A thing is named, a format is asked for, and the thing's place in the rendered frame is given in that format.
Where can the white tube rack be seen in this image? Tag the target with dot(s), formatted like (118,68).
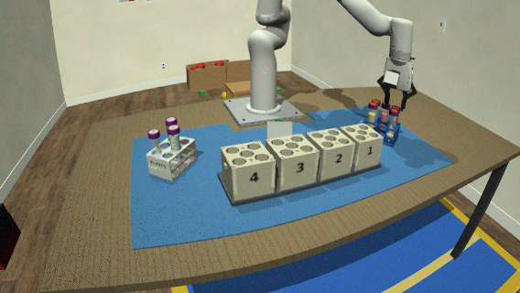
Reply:
(162,167)

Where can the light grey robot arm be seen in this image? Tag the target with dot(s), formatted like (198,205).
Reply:
(263,42)

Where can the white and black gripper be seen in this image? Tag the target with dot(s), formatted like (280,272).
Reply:
(405,81)

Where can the blue mat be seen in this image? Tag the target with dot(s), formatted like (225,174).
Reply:
(194,207)

